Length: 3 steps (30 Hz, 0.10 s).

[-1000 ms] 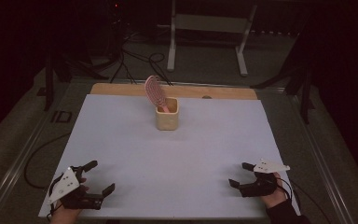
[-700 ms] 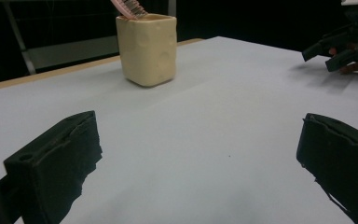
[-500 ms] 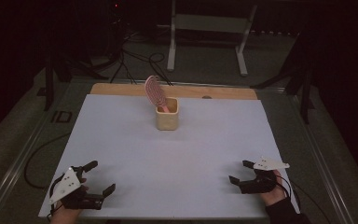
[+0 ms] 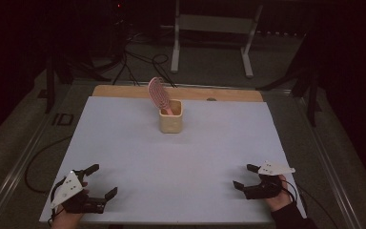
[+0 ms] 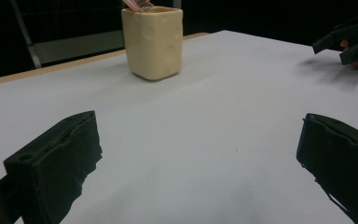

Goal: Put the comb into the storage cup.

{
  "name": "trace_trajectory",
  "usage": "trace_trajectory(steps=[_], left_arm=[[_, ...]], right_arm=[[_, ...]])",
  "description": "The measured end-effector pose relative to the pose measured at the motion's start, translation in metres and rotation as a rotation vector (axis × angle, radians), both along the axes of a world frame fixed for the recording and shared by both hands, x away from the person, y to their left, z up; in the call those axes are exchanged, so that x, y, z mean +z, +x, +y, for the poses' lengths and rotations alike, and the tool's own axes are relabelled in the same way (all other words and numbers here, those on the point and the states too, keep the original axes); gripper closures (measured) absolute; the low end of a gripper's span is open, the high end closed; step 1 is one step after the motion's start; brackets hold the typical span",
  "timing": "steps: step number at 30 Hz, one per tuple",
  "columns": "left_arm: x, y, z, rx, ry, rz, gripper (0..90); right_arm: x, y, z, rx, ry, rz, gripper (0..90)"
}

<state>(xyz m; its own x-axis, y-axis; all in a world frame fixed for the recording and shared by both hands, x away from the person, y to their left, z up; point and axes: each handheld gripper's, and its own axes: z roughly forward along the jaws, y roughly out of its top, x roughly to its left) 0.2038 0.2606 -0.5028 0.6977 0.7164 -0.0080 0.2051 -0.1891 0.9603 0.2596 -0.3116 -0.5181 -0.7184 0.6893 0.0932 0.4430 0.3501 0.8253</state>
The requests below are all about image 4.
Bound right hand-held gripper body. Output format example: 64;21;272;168
243;160;296;200

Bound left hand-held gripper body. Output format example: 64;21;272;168
49;170;107;215

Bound beige square cup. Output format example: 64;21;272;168
158;98;184;135

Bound pink hairbrush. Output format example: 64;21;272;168
147;76;174;116

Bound person's right hand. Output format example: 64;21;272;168
264;175;295;213

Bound person's left hand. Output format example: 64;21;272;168
50;180;90;229

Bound white table sheet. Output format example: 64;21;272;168
38;95;309;223

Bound black stand legs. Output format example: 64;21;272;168
37;47;112;115
255;31;324;128

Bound black floor cable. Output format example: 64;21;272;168
24;135;73;194
296;182;340;229

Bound aluminium frame rail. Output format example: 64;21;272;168
294;94;366;229
0;104;60;229

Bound black cable bundle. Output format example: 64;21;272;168
112;31;178;89

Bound white metal stand frame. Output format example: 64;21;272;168
170;0;264;79

